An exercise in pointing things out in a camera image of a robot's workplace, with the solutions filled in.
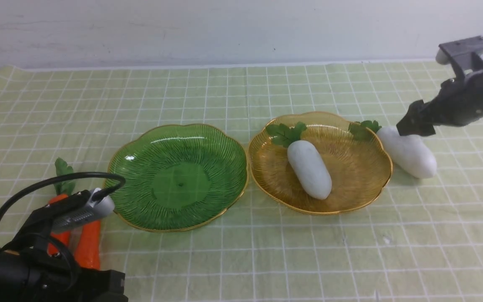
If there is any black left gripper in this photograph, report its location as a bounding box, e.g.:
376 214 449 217
11 210 128 302

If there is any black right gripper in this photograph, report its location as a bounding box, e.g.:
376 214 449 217
396 70 483 136

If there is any white toy radish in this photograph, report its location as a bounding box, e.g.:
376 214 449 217
348 120 437 179
265 122 332 200

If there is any long orange toy carrot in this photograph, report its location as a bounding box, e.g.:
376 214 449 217
47 158 77 255

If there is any short orange toy carrot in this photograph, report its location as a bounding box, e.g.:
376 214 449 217
73 220 101 270

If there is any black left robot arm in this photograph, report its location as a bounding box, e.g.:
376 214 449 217
0 219 128 302

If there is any amber glass plate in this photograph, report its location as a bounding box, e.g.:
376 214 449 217
248 111 393 215

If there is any green checked tablecloth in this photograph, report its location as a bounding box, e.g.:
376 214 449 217
0 62 483 302

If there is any green glass plate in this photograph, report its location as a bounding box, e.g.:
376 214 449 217
107 123 249 232

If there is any black camera cable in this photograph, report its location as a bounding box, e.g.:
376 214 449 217
0 172 126 302

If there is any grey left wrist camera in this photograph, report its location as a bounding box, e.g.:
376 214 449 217
49 188 115 234

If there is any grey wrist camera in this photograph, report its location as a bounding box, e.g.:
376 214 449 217
435 36 483 80
49 188 115 234

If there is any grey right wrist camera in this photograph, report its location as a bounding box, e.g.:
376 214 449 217
435 36 483 80

